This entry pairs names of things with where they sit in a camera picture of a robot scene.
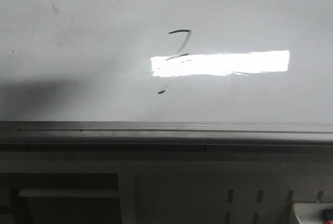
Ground white whiteboard surface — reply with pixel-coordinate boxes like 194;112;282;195
1;0;332;124

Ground white box lower right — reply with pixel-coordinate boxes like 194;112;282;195
288;203;332;224

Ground grey aluminium whiteboard frame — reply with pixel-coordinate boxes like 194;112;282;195
1;121;332;153

